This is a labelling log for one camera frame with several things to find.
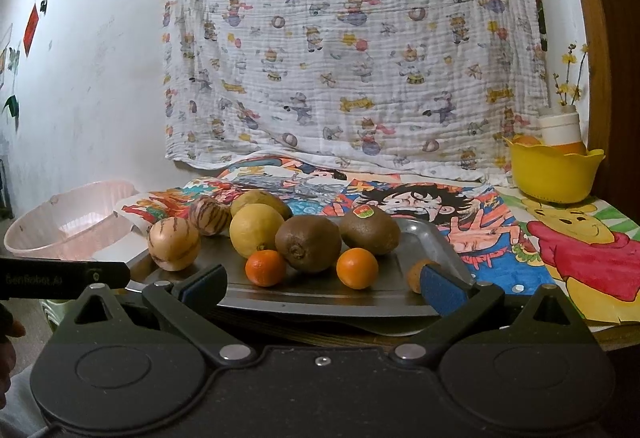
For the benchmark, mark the person's grey clothing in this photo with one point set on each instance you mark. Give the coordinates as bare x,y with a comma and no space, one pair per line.
22,413

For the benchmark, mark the white paper sheet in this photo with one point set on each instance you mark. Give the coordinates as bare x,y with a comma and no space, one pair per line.
117,250

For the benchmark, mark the orange fruit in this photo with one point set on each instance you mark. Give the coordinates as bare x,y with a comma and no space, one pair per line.
527,140

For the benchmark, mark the pale striped pepino melon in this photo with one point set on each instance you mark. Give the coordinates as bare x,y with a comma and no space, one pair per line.
173,243

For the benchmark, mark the small brown kiwi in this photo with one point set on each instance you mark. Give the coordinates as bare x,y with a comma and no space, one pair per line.
415,275

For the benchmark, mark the red wall sticker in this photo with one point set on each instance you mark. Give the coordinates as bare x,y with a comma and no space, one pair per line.
31,29

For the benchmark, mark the white cartoon printed blanket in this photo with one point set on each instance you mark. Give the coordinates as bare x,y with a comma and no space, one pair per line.
350,18

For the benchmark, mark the pale wall sticker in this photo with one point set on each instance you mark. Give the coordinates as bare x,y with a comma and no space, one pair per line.
12,61

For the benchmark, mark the dark wall sticker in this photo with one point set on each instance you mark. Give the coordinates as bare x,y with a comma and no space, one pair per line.
45,1

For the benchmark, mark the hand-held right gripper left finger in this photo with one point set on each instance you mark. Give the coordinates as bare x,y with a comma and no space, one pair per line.
195,288

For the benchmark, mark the green plastic object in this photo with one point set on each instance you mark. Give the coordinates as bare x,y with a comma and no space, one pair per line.
55,313

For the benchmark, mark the pink plastic basket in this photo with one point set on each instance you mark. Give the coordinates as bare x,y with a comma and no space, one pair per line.
65,223

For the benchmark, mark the yellow flower twigs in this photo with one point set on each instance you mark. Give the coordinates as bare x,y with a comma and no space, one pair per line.
570,93

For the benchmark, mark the metal tray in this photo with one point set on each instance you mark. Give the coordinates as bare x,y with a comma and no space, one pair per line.
410,238

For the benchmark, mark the yellow lemon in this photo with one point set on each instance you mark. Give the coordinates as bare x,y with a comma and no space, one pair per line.
255,228

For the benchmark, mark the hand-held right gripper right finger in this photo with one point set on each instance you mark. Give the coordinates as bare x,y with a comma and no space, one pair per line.
442,290

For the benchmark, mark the green wall sticker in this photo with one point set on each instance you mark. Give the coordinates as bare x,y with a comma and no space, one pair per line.
12,106

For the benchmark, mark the yellow plastic bowl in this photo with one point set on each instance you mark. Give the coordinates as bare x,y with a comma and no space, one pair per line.
550,173

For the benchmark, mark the person's left hand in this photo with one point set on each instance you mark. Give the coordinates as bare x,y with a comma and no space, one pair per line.
9,325

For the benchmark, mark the brown wooden furniture panel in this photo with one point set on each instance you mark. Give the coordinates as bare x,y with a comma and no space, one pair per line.
615,43

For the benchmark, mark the colourful anime poster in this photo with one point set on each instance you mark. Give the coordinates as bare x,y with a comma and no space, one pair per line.
475,218

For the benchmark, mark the small orange mandarin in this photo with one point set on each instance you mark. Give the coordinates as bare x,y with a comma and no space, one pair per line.
265,268
357,268

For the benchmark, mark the yellow bear poster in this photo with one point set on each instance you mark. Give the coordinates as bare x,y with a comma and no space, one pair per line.
575,243

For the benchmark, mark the dark striped pepino melon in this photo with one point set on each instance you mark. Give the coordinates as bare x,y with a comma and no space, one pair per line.
210,215

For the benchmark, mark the white and orange bottle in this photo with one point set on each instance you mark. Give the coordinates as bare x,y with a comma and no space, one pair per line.
560,128

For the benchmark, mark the green-yellow kiwi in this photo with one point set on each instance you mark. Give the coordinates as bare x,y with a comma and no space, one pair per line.
260,199

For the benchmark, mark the brown kiwi with sticker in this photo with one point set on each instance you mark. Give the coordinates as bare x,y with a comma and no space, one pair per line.
370,230

